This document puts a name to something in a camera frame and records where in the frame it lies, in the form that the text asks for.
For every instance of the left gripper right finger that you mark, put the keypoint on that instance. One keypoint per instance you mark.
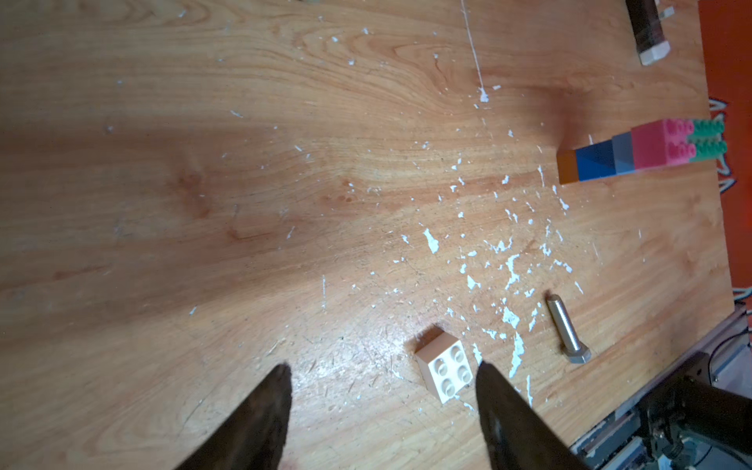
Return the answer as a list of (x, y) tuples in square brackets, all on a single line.
[(516, 438)]

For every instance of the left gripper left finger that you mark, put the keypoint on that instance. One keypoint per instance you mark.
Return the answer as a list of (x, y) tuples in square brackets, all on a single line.
[(254, 435)]

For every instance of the white 2x2 lego brick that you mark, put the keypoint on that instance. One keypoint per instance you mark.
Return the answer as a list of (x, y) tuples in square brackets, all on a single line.
[(444, 367)]

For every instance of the brown 2x2 lego plate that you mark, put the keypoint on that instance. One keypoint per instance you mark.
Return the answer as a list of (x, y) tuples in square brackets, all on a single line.
[(567, 164)]

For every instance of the pink 2x2 lego brick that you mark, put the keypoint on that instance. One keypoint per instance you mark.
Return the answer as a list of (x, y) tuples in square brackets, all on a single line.
[(663, 143)]

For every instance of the green 2x4 lego brick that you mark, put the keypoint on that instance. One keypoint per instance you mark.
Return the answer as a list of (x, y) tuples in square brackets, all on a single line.
[(708, 140)]

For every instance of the light blue 2x4 lego brick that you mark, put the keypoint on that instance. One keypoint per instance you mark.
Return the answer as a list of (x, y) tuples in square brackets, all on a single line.
[(623, 153)]

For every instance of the steel hex bolt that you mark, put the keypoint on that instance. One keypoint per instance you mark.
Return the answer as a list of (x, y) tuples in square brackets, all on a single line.
[(575, 350)]

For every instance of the black comb-like tool strip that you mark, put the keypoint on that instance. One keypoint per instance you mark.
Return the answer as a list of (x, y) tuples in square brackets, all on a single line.
[(651, 44)]

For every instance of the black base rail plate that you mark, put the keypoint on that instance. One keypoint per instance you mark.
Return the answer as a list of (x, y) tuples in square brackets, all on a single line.
[(694, 415)]

